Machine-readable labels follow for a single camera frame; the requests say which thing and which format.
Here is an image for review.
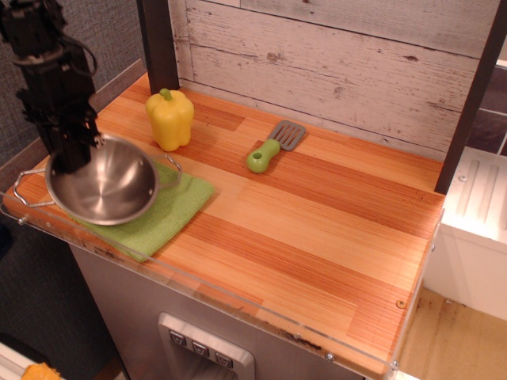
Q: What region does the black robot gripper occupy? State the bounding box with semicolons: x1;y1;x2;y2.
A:
14;59;104;173

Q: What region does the stainless steel wok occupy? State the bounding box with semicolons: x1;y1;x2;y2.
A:
13;135;183;226

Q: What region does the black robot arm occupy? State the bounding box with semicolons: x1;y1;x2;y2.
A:
1;1;105;173

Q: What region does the green cloth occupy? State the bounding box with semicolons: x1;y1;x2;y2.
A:
75;173;214;263

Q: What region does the yellow toy bell pepper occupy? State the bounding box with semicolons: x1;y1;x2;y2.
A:
145;89;195;152

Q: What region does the silver dispenser panel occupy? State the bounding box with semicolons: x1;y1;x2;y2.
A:
158;313;256;380

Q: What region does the clear acrylic edge guard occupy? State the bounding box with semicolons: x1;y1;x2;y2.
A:
0;190;445;375

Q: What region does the yellow object at corner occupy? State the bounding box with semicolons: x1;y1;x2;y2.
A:
21;363;62;380

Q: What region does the green grey toy spatula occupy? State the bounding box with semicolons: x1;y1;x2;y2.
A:
246;120;306;173

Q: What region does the white toy sink unit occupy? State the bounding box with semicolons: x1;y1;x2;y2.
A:
424;148;506;319

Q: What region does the dark left post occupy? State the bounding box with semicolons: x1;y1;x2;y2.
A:
136;0;180;94

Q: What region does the dark post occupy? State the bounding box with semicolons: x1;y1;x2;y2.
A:
434;0;506;195
136;0;180;94

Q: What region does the dark right post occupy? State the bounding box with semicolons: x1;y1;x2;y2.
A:
434;0;506;195

